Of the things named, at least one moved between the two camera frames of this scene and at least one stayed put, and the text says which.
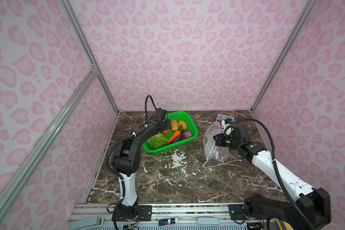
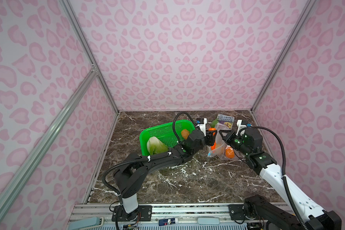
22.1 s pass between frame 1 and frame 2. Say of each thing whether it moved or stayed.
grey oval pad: stayed
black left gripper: moved
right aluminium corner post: stayed
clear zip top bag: moved
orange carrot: moved
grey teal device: stayed
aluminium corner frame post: stayed
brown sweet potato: moved
